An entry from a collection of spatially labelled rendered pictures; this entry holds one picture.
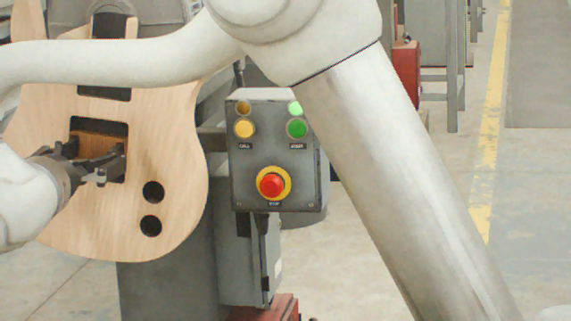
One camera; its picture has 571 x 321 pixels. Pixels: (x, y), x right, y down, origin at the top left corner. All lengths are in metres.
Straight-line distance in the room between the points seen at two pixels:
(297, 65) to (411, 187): 0.16
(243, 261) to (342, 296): 1.87
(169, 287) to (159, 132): 0.52
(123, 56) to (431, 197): 0.45
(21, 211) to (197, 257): 0.77
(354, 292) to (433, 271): 2.97
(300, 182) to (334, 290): 2.21
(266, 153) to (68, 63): 0.60
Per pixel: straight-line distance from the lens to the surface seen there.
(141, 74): 1.36
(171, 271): 2.22
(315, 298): 4.04
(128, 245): 1.85
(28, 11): 1.85
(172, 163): 1.79
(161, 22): 1.93
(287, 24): 1.04
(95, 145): 1.83
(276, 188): 1.90
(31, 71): 1.43
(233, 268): 2.21
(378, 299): 4.02
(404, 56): 5.41
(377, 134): 1.09
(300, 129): 1.88
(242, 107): 1.90
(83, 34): 1.80
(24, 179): 1.50
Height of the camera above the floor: 1.50
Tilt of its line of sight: 15 degrees down
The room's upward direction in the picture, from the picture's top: 3 degrees counter-clockwise
